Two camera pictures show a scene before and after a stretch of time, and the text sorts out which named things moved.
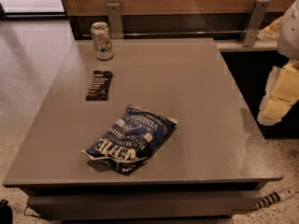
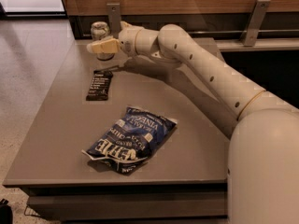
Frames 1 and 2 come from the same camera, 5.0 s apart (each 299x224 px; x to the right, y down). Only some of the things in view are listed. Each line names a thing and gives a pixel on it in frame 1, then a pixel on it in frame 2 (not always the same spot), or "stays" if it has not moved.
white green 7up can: x=101 y=34 stays
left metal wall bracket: x=115 y=21 stays
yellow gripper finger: x=271 y=32 → x=127 y=37
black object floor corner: x=6 y=213 stays
